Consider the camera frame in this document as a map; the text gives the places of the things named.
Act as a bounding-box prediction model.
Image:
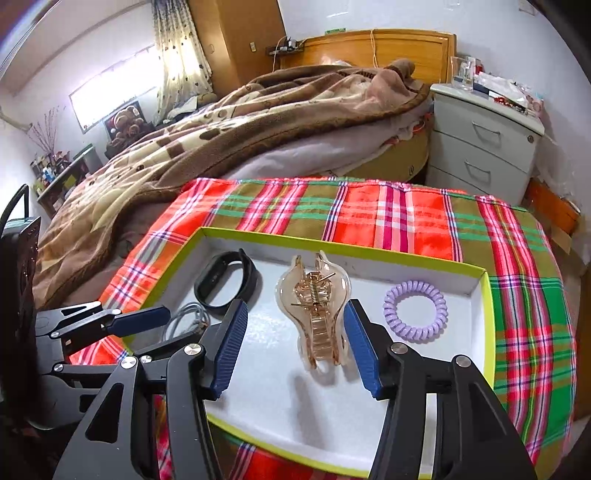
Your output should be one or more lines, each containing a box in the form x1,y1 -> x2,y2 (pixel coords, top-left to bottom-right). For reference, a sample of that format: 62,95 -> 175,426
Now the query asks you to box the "black fitness band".
193,248 -> 259,317

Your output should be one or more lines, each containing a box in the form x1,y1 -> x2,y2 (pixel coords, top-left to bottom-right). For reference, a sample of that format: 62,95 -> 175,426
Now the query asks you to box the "yellow-green shallow tray box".
145,228 -> 495,477

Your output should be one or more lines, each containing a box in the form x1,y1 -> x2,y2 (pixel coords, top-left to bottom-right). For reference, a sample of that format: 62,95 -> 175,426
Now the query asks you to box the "brown patterned blanket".
33,59 -> 430,310

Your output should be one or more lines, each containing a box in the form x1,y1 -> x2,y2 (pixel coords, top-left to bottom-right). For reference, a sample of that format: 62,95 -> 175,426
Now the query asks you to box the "clear rose-gold hair claw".
276,250 -> 352,370

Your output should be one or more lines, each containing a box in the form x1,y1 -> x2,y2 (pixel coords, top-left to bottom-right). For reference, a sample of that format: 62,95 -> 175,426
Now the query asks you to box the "low shelf with items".
37,144 -> 103,219

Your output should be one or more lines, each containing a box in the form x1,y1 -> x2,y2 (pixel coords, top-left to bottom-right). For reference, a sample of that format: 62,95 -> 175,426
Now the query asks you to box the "teddy bear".
110,106 -> 145,139

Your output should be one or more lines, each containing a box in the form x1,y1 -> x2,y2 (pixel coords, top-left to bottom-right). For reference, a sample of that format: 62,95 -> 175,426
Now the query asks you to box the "orange box by cabinet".
523,178 -> 581,254

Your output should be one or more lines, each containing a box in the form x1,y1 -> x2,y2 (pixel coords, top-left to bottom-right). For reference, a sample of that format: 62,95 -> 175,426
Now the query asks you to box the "dotted curtain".
150,0 -> 213,123

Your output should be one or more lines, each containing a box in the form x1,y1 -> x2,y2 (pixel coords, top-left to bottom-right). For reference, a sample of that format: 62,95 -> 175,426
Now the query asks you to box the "grey bedside drawer cabinet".
426,84 -> 545,205

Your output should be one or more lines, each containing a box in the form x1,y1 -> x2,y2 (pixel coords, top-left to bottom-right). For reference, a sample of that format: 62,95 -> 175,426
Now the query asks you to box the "wooden wardrobe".
187,0 -> 286,97

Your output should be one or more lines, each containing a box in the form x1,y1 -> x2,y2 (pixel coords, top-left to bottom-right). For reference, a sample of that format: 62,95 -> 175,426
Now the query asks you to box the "clutter on cabinet top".
450,56 -> 544,118

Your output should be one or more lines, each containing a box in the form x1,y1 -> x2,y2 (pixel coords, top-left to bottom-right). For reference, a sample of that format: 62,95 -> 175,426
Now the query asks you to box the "wooden headboard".
276,29 -> 457,84

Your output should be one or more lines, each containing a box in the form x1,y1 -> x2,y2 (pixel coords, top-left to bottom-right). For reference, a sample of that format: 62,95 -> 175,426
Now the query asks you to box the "grey coiled cable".
162,301 -> 212,343

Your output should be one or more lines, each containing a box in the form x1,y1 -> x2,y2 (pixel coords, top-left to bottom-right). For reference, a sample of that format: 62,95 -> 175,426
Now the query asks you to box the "purple spiral hair tie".
382,279 -> 450,343

